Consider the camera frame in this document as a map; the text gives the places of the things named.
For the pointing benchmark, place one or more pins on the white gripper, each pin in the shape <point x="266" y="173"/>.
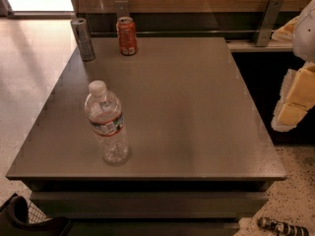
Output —
<point x="305" y="33"/>

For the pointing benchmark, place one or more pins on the clear plastic water bottle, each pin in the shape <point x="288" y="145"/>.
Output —
<point x="104" y="112"/>

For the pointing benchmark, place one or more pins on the red coke can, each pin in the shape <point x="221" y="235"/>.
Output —
<point x="126" y="32"/>

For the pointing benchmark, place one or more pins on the tall silver can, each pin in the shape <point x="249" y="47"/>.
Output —
<point x="83" y="38"/>

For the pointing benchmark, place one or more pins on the black striped cylinder on floor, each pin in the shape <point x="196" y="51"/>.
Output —
<point x="282" y="227"/>

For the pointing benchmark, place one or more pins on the dark cabinet drawer front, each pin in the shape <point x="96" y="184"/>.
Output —
<point x="149" y="204"/>

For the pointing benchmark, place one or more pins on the right metal wall bracket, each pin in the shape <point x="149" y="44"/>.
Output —
<point x="264" y="31"/>

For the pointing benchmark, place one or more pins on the metal wall bracket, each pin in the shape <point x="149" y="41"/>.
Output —
<point x="122" y="8"/>
<point x="264" y="31"/>

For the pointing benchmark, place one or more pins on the horizontal metal rail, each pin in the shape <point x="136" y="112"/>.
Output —
<point x="229" y="34"/>

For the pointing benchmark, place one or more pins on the left metal wall bracket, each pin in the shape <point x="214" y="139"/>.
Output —
<point x="122" y="8"/>

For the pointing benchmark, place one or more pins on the black wire basket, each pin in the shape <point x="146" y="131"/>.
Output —
<point x="14" y="221"/>

